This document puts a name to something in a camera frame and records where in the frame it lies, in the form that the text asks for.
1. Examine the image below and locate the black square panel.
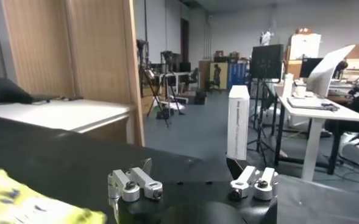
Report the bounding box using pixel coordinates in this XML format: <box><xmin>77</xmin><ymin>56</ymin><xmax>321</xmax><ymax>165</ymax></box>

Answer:
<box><xmin>251</xmin><ymin>44</ymin><xmax>285</xmax><ymax>80</ymax></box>

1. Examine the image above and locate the black storage bin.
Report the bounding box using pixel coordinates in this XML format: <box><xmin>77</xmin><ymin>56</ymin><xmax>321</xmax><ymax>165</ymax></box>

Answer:
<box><xmin>193</xmin><ymin>89</ymin><xmax>207</xmax><ymax>106</ymax></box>

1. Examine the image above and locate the small black device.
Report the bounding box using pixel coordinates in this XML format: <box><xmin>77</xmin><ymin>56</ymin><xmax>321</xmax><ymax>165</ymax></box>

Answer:
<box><xmin>321</xmin><ymin>102</ymin><xmax>340</xmax><ymax>112</ymax></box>

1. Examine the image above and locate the black camera tripod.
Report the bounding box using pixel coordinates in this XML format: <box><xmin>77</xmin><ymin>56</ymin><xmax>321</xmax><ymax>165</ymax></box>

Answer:
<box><xmin>159</xmin><ymin>50</ymin><xmax>186</xmax><ymax>116</ymax></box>
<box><xmin>136</xmin><ymin>39</ymin><xmax>171</xmax><ymax>127</ymax></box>

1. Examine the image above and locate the yellow-green t-shirt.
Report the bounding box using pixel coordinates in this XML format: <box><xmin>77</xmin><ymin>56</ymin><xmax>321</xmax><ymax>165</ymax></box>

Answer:
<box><xmin>0</xmin><ymin>169</ymin><xmax>107</xmax><ymax>224</ymax></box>

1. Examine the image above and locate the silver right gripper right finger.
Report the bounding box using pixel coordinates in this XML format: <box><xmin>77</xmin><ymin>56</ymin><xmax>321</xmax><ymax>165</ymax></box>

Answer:
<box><xmin>226</xmin><ymin>156</ymin><xmax>280</xmax><ymax>201</ymax></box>

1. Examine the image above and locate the blue cabinet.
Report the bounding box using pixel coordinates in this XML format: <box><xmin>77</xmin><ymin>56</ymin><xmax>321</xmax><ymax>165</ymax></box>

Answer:
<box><xmin>227</xmin><ymin>62</ymin><xmax>249</xmax><ymax>91</ymax></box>

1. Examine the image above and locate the wrinkled black table cover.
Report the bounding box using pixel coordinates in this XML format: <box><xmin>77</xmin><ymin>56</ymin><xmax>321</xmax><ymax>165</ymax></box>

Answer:
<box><xmin>0</xmin><ymin>114</ymin><xmax>359</xmax><ymax>224</ymax></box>

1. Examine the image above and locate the black tripod stand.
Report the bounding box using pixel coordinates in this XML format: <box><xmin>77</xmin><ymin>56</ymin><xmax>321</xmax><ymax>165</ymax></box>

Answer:
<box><xmin>247</xmin><ymin>78</ymin><xmax>277</xmax><ymax>165</ymax></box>

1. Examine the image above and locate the black cable with adapter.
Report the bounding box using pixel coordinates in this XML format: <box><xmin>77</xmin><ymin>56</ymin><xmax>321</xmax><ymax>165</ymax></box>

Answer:
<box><xmin>29</xmin><ymin>94</ymin><xmax>84</xmax><ymax>106</ymax></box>

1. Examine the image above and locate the tall white cardboard box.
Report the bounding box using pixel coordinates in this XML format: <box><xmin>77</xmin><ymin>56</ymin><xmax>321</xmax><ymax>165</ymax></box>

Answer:
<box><xmin>227</xmin><ymin>85</ymin><xmax>251</xmax><ymax>161</ymax></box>

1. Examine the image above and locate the white cup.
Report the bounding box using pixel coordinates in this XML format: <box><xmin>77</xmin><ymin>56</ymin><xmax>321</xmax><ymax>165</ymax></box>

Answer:
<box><xmin>294</xmin><ymin>85</ymin><xmax>308</xmax><ymax>98</ymax></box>

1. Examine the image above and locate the grey closed laptop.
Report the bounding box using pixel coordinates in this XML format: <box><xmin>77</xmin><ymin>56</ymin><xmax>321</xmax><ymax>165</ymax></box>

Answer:
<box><xmin>286</xmin><ymin>96</ymin><xmax>335</xmax><ymax>111</ymax></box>

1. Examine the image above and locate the white standing desk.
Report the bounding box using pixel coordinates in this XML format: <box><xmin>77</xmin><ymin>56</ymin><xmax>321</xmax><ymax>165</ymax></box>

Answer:
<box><xmin>273</xmin><ymin>88</ymin><xmax>359</xmax><ymax>183</ymax></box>

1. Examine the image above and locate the white carton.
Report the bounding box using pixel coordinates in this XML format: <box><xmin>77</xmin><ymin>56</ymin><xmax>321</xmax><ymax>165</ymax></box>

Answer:
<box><xmin>288</xmin><ymin>33</ymin><xmax>322</xmax><ymax>61</ymax></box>

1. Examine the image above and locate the black computer monitor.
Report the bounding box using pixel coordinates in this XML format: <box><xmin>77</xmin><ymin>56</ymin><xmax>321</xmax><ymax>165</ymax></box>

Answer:
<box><xmin>299</xmin><ymin>57</ymin><xmax>324</xmax><ymax>79</ymax></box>

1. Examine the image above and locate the wooden partition screen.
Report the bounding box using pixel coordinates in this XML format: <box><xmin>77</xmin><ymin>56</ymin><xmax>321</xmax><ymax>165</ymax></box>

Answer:
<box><xmin>1</xmin><ymin>0</ymin><xmax>146</xmax><ymax>147</ymax></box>

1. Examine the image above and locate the white drink bottle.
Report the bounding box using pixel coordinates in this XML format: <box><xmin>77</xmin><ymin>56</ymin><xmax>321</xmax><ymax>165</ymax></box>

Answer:
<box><xmin>282</xmin><ymin>72</ymin><xmax>294</xmax><ymax>99</ymax></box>

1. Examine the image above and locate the white curved panel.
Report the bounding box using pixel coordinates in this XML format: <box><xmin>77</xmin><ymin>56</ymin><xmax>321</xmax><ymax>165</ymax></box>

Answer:
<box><xmin>306</xmin><ymin>44</ymin><xmax>356</xmax><ymax>98</ymax></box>

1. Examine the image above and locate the white rectangular table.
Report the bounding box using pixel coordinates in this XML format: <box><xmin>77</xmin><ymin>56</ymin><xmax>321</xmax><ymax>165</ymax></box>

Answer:
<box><xmin>0</xmin><ymin>99</ymin><xmax>134</xmax><ymax>135</ymax></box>

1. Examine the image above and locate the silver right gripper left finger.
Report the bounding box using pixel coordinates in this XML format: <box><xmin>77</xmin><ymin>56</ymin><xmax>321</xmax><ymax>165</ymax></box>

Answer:
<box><xmin>107</xmin><ymin>157</ymin><xmax>164</xmax><ymax>203</ymax></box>

